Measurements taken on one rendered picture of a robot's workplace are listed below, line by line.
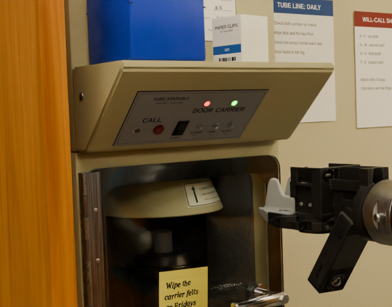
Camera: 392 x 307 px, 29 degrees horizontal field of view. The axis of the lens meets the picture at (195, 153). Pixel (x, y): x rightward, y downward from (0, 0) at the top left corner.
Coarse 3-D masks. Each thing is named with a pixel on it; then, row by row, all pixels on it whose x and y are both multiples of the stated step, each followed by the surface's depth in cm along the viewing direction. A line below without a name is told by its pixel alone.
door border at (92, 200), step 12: (96, 180) 90; (96, 192) 90; (84, 204) 89; (96, 204) 91; (84, 216) 89; (96, 216) 91; (96, 228) 91; (84, 240) 90; (96, 240) 91; (84, 252) 90; (96, 252) 91; (96, 264) 91; (96, 276) 91; (96, 288) 91; (96, 300) 91
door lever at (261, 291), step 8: (256, 288) 105; (264, 288) 106; (256, 296) 105; (264, 296) 100; (272, 296) 101; (280, 296) 101; (232, 304) 98; (240, 304) 97; (248, 304) 98; (256, 304) 99; (264, 304) 100; (272, 304) 100; (280, 304) 101
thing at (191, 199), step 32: (224, 160) 102; (256, 160) 105; (128, 192) 93; (160, 192) 96; (192, 192) 99; (224, 192) 102; (256, 192) 105; (128, 224) 93; (160, 224) 96; (192, 224) 99; (224, 224) 102; (256, 224) 105; (128, 256) 93; (160, 256) 96; (192, 256) 99; (224, 256) 102; (256, 256) 105; (128, 288) 93; (224, 288) 102
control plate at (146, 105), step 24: (144, 96) 85; (168, 96) 87; (192, 96) 89; (216, 96) 91; (240, 96) 93; (264, 96) 96; (144, 120) 88; (168, 120) 90; (192, 120) 93; (216, 120) 95; (240, 120) 97; (120, 144) 90
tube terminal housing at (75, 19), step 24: (72, 0) 89; (240, 0) 104; (264, 0) 107; (72, 24) 89; (72, 48) 90; (72, 72) 90; (72, 96) 90; (72, 120) 90; (72, 144) 90; (216, 144) 102; (240, 144) 105; (264, 144) 107; (72, 168) 91
